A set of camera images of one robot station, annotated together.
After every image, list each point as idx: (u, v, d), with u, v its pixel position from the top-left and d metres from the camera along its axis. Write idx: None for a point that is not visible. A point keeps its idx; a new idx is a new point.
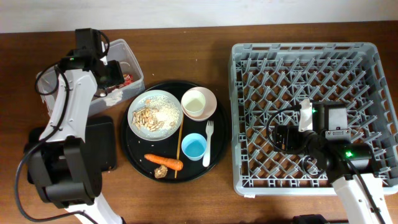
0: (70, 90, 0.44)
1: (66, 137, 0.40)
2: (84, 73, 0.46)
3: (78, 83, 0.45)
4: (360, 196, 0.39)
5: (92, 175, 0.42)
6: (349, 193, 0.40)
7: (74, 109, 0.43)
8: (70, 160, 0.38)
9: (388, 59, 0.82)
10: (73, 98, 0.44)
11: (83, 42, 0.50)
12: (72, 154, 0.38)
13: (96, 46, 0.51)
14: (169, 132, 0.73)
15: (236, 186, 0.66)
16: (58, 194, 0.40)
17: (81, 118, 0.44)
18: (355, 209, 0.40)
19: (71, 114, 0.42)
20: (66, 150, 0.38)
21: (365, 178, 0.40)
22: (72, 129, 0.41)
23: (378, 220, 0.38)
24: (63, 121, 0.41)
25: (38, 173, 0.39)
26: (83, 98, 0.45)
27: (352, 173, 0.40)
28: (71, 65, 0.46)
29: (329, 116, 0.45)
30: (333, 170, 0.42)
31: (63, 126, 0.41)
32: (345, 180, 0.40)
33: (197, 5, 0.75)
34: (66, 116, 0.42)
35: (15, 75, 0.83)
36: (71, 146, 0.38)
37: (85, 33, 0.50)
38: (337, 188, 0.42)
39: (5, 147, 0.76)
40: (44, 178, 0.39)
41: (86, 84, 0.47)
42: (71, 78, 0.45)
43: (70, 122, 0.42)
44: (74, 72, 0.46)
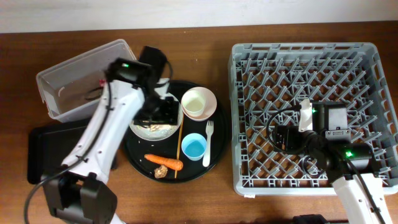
0: (111, 111, 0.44)
1: (89, 173, 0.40)
2: (131, 91, 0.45)
3: (120, 104, 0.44)
4: (360, 196, 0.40)
5: (107, 210, 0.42)
6: (349, 193, 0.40)
7: (106, 139, 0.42)
8: (84, 201, 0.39)
9: (388, 59, 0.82)
10: (110, 124, 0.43)
11: (148, 60, 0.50)
12: (87, 195, 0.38)
13: (158, 68, 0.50)
14: (170, 132, 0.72)
15: (236, 186, 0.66)
16: (68, 217, 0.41)
17: (110, 149, 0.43)
18: (355, 209, 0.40)
19: (102, 145, 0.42)
20: (84, 191, 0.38)
21: (365, 178, 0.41)
22: (97, 163, 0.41)
23: (377, 220, 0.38)
24: (92, 151, 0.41)
25: (51, 197, 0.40)
26: (119, 126, 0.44)
27: (352, 173, 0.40)
28: (122, 72, 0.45)
29: (329, 117, 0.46)
30: (333, 170, 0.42)
31: (89, 157, 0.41)
32: (345, 180, 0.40)
33: (197, 5, 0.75)
34: (96, 147, 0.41)
35: (14, 75, 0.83)
36: (90, 189, 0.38)
37: (154, 55, 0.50)
38: (337, 188, 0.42)
39: (5, 147, 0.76)
40: (56, 202, 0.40)
41: (127, 107, 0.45)
42: (117, 94, 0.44)
43: (97, 154, 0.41)
44: (123, 88, 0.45)
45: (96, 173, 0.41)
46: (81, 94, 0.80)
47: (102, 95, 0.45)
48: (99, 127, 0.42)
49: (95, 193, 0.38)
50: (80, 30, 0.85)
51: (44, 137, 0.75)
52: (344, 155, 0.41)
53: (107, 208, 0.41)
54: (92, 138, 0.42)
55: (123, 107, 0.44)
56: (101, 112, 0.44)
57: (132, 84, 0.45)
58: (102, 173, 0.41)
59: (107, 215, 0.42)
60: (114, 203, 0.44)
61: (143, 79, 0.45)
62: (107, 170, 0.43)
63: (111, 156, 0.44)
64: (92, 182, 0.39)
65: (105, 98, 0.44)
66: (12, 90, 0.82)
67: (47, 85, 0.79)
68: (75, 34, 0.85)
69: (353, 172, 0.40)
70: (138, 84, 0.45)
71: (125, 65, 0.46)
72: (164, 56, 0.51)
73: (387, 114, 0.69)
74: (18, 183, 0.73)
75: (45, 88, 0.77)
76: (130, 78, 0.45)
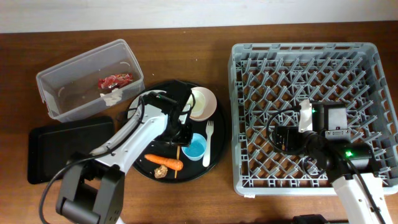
0: (141, 123, 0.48)
1: (112, 165, 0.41)
2: (160, 116, 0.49)
3: (150, 121, 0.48)
4: (360, 196, 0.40)
5: (114, 211, 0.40)
6: (349, 193, 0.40)
7: (134, 142, 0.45)
8: (101, 190, 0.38)
9: (388, 59, 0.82)
10: (140, 130, 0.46)
11: (177, 91, 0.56)
12: (109, 185, 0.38)
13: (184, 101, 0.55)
14: None
15: (236, 186, 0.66)
16: (72, 213, 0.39)
17: (134, 154, 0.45)
18: (355, 208, 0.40)
19: (129, 146, 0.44)
20: (106, 178, 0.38)
21: (365, 178, 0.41)
22: (122, 158, 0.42)
23: (377, 219, 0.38)
24: (119, 148, 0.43)
25: (69, 184, 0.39)
26: (145, 136, 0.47)
27: (352, 173, 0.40)
28: (155, 102, 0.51)
29: (329, 116, 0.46)
30: (333, 170, 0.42)
31: (115, 152, 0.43)
32: (345, 180, 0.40)
33: (197, 5, 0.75)
34: (124, 145, 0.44)
35: (14, 75, 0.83)
36: (112, 178, 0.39)
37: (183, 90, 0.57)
38: (337, 188, 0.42)
39: (5, 147, 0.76)
40: (71, 191, 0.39)
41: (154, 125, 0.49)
42: (148, 112, 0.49)
43: (124, 152, 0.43)
44: (153, 109, 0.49)
45: (120, 167, 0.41)
46: (81, 94, 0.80)
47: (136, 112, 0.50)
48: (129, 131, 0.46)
49: (116, 182, 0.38)
50: (80, 29, 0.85)
51: (44, 138, 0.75)
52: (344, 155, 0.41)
53: (115, 209, 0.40)
54: (121, 139, 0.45)
55: (153, 123, 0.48)
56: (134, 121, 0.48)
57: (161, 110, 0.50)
58: (123, 171, 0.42)
59: (112, 218, 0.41)
60: (118, 211, 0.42)
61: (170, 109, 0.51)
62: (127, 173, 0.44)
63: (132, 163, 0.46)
64: (114, 171, 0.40)
65: (138, 113, 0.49)
66: (12, 90, 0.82)
67: (47, 84, 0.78)
68: (75, 34, 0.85)
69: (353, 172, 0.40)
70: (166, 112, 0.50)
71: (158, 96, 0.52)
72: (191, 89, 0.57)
73: (387, 114, 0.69)
74: (18, 183, 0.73)
75: (45, 88, 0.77)
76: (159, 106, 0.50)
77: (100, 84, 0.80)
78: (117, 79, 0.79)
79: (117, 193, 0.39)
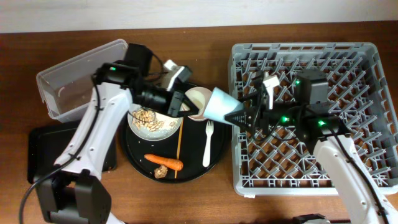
0: (101, 110, 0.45)
1: (81, 170, 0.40)
2: (120, 91, 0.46)
3: (110, 103, 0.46)
4: (336, 152, 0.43)
5: (102, 208, 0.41)
6: (327, 153, 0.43)
7: (97, 137, 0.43)
8: (78, 198, 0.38)
9: (388, 59, 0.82)
10: (100, 121, 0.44)
11: (132, 56, 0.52)
12: (81, 191, 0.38)
13: (142, 63, 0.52)
14: (170, 132, 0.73)
15: (236, 186, 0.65)
16: (63, 218, 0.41)
17: (103, 146, 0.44)
18: (335, 165, 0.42)
19: (94, 142, 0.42)
20: (78, 186, 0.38)
21: (342, 140, 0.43)
22: (90, 158, 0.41)
23: (355, 169, 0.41)
24: (84, 149, 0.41)
25: (45, 200, 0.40)
26: (111, 124, 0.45)
27: (326, 136, 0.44)
28: (109, 74, 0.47)
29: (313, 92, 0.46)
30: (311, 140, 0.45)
31: (81, 155, 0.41)
32: (321, 142, 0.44)
33: (197, 5, 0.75)
34: (87, 144, 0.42)
35: (13, 74, 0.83)
36: (82, 184, 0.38)
37: (138, 50, 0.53)
38: (316, 152, 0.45)
39: (5, 147, 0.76)
40: (51, 205, 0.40)
41: (117, 106, 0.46)
42: (105, 94, 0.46)
43: (90, 150, 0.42)
44: (109, 89, 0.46)
45: (89, 170, 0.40)
46: (81, 94, 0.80)
47: (92, 98, 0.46)
48: (89, 128, 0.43)
49: (89, 187, 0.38)
50: (79, 30, 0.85)
51: (43, 138, 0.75)
52: (316, 126, 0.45)
53: (102, 205, 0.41)
54: (83, 138, 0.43)
55: (114, 106, 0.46)
56: (92, 112, 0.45)
57: (119, 85, 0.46)
58: (95, 170, 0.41)
59: (102, 215, 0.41)
60: (109, 204, 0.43)
61: (130, 79, 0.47)
62: (101, 169, 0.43)
63: (104, 153, 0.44)
64: (84, 178, 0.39)
65: (94, 99, 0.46)
66: (12, 91, 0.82)
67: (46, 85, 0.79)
68: (75, 34, 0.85)
69: (328, 134, 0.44)
70: (127, 86, 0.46)
71: (112, 68, 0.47)
72: (147, 50, 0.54)
73: (387, 114, 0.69)
74: (18, 183, 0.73)
75: (45, 88, 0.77)
76: (118, 79, 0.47)
77: None
78: None
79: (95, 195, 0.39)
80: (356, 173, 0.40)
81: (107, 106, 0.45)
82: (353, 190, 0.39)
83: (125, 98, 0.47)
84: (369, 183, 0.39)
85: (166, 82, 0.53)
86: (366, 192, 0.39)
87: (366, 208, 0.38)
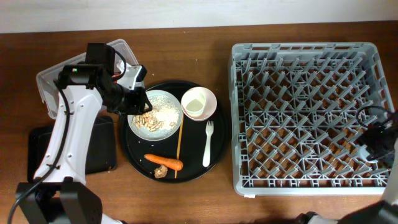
0: (71, 115, 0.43)
1: (64, 178, 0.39)
2: (86, 91, 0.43)
3: (79, 106, 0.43)
4: None
5: (92, 212, 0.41)
6: None
7: (72, 143, 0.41)
8: (66, 206, 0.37)
9: (388, 60, 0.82)
10: (73, 126, 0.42)
11: (94, 55, 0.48)
12: (66, 199, 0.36)
13: (107, 61, 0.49)
14: (170, 132, 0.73)
15: (236, 186, 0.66)
16: None
17: (81, 149, 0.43)
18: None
19: (69, 147, 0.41)
20: (63, 196, 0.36)
21: None
22: (69, 166, 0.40)
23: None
24: (61, 157, 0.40)
25: (33, 213, 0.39)
26: (85, 126, 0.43)
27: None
28: (74, 76, 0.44)
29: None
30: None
31: (60, 163, 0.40)
32: None
33: (198, 5, 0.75)
34: (64, 152, 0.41)
35: (13, 74, 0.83)
36: (66, 191, 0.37)
37: (99, 47, 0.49)
38: None
39: (5, 147, 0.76)
40: (40, 218, 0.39)
41: (89, 107, 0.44)
42: (72, 98, 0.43)
43: (68, 158, 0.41)
44: (74, 90, 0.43)
45: (71, 177, 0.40)
46: None
47: (60, 102, 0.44)
48: (63, 134, 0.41)
49: (74, 193, 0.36)
50: (79, 30, 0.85)
51: (44, 138, 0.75)
52: None
53: (91, 207, 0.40)
54: (58, 146, 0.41)
55: (83, 108, 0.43)
56: (63, 118, 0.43)
57: (85, 86, 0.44)
58: (78, 175, 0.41)
59: (93, 218, 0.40)
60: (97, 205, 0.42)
61: (95, 79, 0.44)
62: (83, 172, 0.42)
63: (84, 156, 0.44)
64: (67, 185, 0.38)
65: (63, 104, 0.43)
66: (12, 90, 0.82)
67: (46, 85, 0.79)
68: (75, 34, 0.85)
69: None
70: (93, 85, 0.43)
71: (74, 69, 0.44)
72: (109, 48, 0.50)
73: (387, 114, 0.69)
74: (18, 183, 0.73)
75: (45, 88, 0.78)
76: (82, 79, 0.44)
77: None
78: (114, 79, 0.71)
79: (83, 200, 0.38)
80: None
81: (76, 110, 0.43)
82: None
83: (94, 98, 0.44)
84: None
85: (126, 79, 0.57)
86: None
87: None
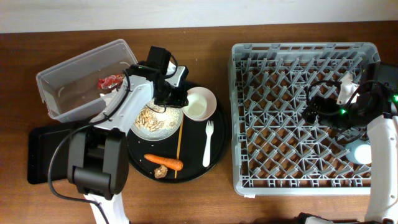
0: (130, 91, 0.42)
1: (112, 127, 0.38)
2: (145, 81, 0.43)
3: (138, 88, 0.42)
4: (392, 134, 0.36)
5: (122, 173, 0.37)
6: (381, 132, 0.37)
7: (127, 107, 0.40)
8: (108, 152, 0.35)
9: (388, 59, 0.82)
10: (131, 98, 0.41)
11: (153, 57, 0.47)
12: (111, 145, 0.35)
13: (164, 65, 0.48)
14: (170, 132, 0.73)
15: (236, 186, 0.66)
16: (84, 180, 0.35)
17: (131, 119, 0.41)
18: (381, 144, 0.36)
19: (125, 111, 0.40)
20: (107, 140, 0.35)
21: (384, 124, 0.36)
22: (120, 124, 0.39)
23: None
24: (115, 114, 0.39)
25: (73, 153, 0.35)
26: (141, 102, 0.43)
27: (392, 114, 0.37)
28: (138, 73, 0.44)
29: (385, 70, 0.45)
30: (372, 111, 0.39)
31: (113, 118, 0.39)
32: (383, 118, 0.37)
33: (198, 5, 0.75)
34: (119, 111, 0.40)
35: (14, 75, 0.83)
36: (113, 137, 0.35)
37: (158, 50, 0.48)
38: (371, 128, 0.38)
39: (5, 147, 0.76)
40: (77, 160, 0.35)
41: (146, 91, 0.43)
42: (135, 81, 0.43)
43: (121, 117, 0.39)
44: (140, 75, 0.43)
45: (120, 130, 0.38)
46: (82, 94, 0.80)
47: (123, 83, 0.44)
48: (120, 100, 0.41)
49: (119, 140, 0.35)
50: (80, 30, 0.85)
51: (44, 137, 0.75)
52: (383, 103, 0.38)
53: (124, 167, 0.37)
54: (114, 106, 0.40)
55: (142, 91, 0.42)
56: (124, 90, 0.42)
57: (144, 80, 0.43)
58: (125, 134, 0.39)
59: (121, 179, 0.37)
60: (127, 172, 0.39)
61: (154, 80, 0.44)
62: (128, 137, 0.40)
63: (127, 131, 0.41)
64: (115, 133, 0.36)
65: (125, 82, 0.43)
66: (12, 90, 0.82)
67: (47, 85, 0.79)
68: (76, 34, 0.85)
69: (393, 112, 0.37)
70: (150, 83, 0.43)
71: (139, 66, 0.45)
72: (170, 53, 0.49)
73: None
74: (18, 183, 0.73)
75: (45, 88, 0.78)
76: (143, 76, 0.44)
77: (100, 84, 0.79)
78: (116, 79, 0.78)
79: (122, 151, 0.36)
80: None
81: (135, 90, 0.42)
82: (386, 181, 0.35)
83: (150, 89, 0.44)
84: None
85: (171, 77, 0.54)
86: None
87: (390, 208, 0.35)
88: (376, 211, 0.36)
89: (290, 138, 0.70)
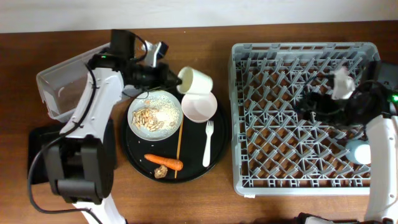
0: (97, 89, 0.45)
1: (86, 134, 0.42)
2: (112, 73, 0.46)
3: (106, 83, 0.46)
4: (391, 134, 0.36)
5: (106, 177, 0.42)
6: (380, 132, 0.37)
7: (96, 109, 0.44)
8: (85, 162, 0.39)
9: (388, 59, 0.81)
10: (99, 98, 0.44)
11: (116, 43, 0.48)
12: (87, 154, 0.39)
13: (130, 50, 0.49)
14: (170, 132, 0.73)
15: (236, 186, 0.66)
16: (69, 189, 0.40)
17: (102, 117, 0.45)
18: (380, 145, 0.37)
19: (96, 113, 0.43)
20: (83, 148, 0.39)
21: (384, 124, 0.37)
22: (92, 127, 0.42)
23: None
24: (86, 119, 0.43)
25: (53, 167, 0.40)
26: (109, 96, 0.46)
27: (392, 114, 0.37)
28: (102, 63, 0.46)
29: (384, 70, 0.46)
30: (372, 111, 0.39)
31: (84, 124, 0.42)
32: (382, 118, 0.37)
33: (198, 5, 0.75)
34: (89, 114, 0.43)
35: (15, 76, 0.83)
36: (87, 145, 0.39)
37: (120, 35, 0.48)
38: (371, 127, 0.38)
39: (5, 147, 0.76)
40: (59, 172, 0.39)
41: (112, 85, 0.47)
42: (100, 76, 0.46)
43: (92, 120, 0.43)
44: (104, 70, 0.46)
45: (93, 135, 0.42)
46: (82, 94, 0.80)
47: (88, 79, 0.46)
48: (87, 102, 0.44)
49: (94, 148, 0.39)
50: (79, 30, 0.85)
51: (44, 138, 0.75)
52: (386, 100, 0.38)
53: (106, 171, 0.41)
54: (83, 110, 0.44)
55: (109, 85, 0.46)
56: (89, 91, 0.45)
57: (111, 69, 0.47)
58: (97, 135, 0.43)
59: (106, 182, 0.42)
60: (111, 174, 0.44)
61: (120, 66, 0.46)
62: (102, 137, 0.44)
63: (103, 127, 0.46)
64: (89, 140, 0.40)
65: (90, 80, 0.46)
66: (12, 91, 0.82)
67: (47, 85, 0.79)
68: (75, 34, 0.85)
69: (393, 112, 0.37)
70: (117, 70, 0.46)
71: (101, 56, 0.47)
72: (133, 35, 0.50)
73: None
74: (18, 183, 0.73)
75: (45, 88, 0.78)
76: (108, 65, 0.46)
77: None
78: None
79: (99, 157, 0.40)
80: None
81: (102, 85, 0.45)
82: (385, 182, 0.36)
83: (117, 80, 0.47)
84: None
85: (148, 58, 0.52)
86: None
87: (389, 208, 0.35)
88: (375, 212, 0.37)
89: (290, 138, 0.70)
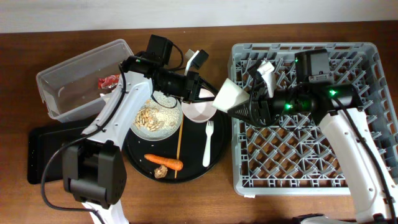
0: (125, 93, 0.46)
1: (106, 140, 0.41)
2: (143, 79, 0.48)
3: (134, 89, 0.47)
4: (345, 129, 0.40)
5: (119, 183, 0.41)
6: (336, 130, 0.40)
7: (122, 114, 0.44)
8: (101, 167, 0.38)
9: (388, 59, 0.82)
10: (125, 103, 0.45)
11: (153, 48, 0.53)
12: (105, 160, 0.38)
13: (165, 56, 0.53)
14: (170, 132, 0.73)
15: (236, 186, 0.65)
16: (81, 190, 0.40)
17: (125, 125, 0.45)
18: (342, 143, 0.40)
19: (119, 119, 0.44)
20: (102, 155, 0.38)
21: (337, 121, 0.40)
22: (114, 133, 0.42)
23: (364, 150, 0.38)
24: (109, 123, 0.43)
25: (68, 165, 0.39)
26: (135, 102, 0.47)
27: (337, 110, 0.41)
28: (135, 66, 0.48)
29: (313, 58, 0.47)
30: (319, 111, 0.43)
31: (107, 128, 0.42)
32: (331, 116, 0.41)
33: (197, 5, 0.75)
34: (113, 119, 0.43)
35: (15, 76, 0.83)
36: (106, 152, 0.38)
37: (159, 42, 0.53)
38: (324, 128, 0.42)
39: (5, 147, 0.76)
40: (73, 172, 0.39)
41: (142, 91, 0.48)
42: (130, 80, 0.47)
43: (115, 126, 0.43)
44: (135, 75, 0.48)
45: (113, 141, 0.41)
46: (81, 94, 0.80)
47: (119, 82, 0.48)
48: (114, 107, 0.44)
49: (113, 156, 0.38)
50: (80, 30, 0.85)
51: (44, 137, 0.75)
52: (328, 96, 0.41)
53: (119, 177, 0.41)
54: (109, 113, 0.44)
55: (137, 91, 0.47)
56: (118, 94, 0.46)
57: (143, 74, 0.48)
58: (118, 142, 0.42)
59: (117, 189, 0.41)
60: (124, 180, 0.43)
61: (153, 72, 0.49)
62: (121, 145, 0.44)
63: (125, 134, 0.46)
64: (108, 147, 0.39)
65: (120, 84, 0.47)
66: (12, 91, 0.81)
67: (47, 85, 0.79)
68: (75, 34, 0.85)
69: (337, 107, 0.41)
70: (150, 76, 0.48)
71: (137, 60, 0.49)
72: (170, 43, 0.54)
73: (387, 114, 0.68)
74: (18, 183, 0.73)
75: (45, 88, 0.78)
76: (142, 69, 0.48)
77: (100, 84, 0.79)
78: (116, 79, 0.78)
79: (116, 165, 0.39)
80: (365, 153, 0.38)
81: (131, 91, 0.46)
82: (360, 177, 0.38)
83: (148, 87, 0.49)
84: (377, 164, 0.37)
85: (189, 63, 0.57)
86: (374, 177, 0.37)
87: (374, 201, 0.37)
88: (364, 213, 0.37)
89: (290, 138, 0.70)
